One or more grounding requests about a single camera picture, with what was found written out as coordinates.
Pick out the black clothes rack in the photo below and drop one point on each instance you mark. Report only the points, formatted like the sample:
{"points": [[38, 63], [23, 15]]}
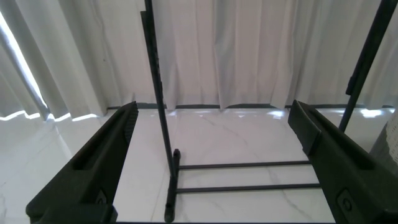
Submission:
{"points": [[160, 93]]}

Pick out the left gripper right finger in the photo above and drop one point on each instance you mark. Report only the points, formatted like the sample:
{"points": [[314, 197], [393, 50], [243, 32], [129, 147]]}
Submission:
{"points": [[367, 186]]}

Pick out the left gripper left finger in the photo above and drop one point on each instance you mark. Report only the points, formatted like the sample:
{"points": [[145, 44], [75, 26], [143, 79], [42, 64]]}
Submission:
{"points": [[93, 193]]}

